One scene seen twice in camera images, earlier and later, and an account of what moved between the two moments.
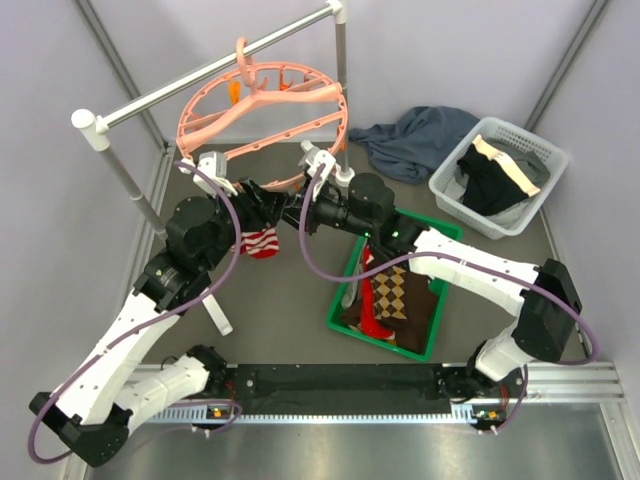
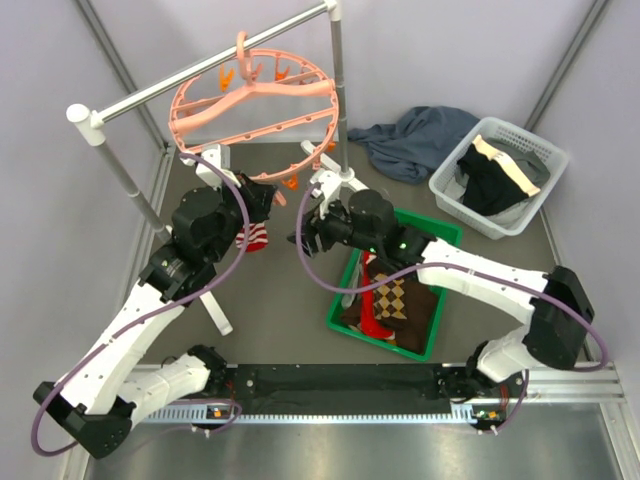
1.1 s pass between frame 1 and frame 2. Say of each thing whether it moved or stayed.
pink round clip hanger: moved
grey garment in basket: stayed
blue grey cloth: stayed
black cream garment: stayed
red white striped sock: moved
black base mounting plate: stayed
